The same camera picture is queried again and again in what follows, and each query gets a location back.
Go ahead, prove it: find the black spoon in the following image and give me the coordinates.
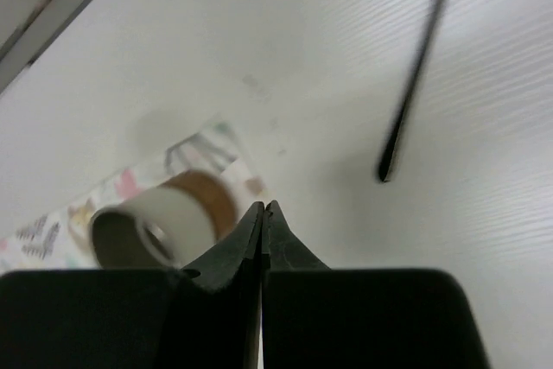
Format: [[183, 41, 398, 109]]
[[375, 0, 447, 183]]

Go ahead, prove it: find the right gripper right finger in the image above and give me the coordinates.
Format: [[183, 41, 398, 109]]
[[261, 202, 490, 368]]

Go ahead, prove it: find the floral animal print cloth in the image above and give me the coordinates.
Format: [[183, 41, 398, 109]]
[[1, 123, 265, 273]]

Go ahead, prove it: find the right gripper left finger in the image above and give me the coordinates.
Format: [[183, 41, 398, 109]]
[[1, 202, 264, 368]]

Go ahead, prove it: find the stainless steel cup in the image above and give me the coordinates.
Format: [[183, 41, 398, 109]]
[[88, 169, 238, 269]]

